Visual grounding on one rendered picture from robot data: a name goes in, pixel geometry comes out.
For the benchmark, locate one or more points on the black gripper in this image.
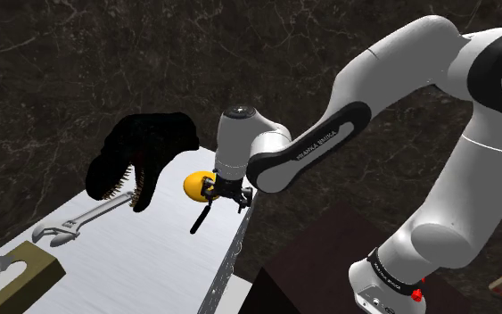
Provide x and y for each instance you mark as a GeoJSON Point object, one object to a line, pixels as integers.
{"type": "Point", "coordinates": [228, 187]}

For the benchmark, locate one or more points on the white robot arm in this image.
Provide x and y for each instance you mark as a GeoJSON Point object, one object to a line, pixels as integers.
{"type": "Point", "coordinates": [472, 187]}

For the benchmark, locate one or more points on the black dinosaur head toy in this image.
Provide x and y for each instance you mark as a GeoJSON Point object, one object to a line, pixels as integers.
{"type": "Point", "coordinates": [146, 143]}

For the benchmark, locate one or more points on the dark maroon robot stand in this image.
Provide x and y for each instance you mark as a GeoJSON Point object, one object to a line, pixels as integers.
{"type": "Point", "coordinates": [316, 265]}

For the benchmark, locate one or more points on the silver adjustable wrench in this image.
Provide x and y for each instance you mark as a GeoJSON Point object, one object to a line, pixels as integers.
{"type": "Point", "coordinates": [81, 219]}

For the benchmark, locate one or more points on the olive tissue box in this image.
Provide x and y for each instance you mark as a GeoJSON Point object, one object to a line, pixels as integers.
{"type": "Point", "coordinates": [29, 278]}

